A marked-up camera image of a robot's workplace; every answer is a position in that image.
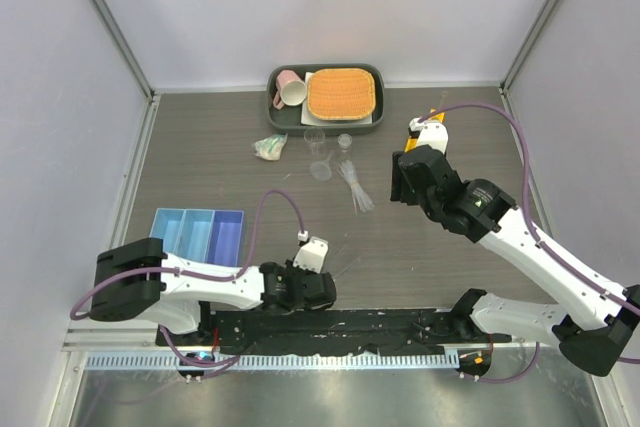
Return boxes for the yellow test tube rack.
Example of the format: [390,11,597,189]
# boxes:
[402,107,447,154]

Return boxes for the clear glass test tube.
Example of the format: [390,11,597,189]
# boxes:
[438,91,448,110]
[327,244,361,279]

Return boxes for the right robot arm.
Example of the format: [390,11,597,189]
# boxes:
[390,145,639,377]

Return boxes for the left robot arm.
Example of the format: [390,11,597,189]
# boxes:
[89,237,337,346]

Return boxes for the bundle of plastic pipettes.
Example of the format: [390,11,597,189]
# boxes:
[338,160,374,212]

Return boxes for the clear glass stoppered bottle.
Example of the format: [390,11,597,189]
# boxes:
[337,133,353,152]

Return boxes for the clear plastic funnel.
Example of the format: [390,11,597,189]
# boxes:
[309,151,333,182]

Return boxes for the blue three-compartment organizer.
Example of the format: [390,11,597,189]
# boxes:
[150,208,244,267]

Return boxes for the clear glass beaker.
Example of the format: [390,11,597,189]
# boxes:
[304,127,325,157]

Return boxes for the orange woven basket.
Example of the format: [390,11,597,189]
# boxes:
[306,68,377,121]

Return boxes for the dark green plastic tray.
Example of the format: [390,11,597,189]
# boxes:
[265,63,385,137]

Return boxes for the crumpled plastic glove packet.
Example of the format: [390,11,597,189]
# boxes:
[253,134,288,162]

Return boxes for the pink ceramic mug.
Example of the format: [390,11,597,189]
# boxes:
[272,70,307,110]

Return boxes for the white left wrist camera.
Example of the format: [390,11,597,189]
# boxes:
[292,231,329,273]

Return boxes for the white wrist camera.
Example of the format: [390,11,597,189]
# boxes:
[407,116,449,153]
[292,231,329,273]

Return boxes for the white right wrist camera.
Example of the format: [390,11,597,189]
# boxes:
[407,116,449,153]

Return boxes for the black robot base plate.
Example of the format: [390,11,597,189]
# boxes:
[170,309,512,357]

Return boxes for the white slotted cable duct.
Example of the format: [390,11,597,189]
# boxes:
[85,350,459,371]

